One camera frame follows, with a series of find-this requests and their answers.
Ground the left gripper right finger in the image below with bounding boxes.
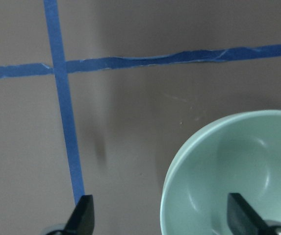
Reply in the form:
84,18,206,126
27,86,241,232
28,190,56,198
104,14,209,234
227,193,276,235

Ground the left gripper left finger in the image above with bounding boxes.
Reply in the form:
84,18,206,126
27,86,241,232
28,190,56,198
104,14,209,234
62,195,95,235

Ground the green bowl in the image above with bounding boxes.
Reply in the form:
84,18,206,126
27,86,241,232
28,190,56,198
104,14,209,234
160,110,281,235

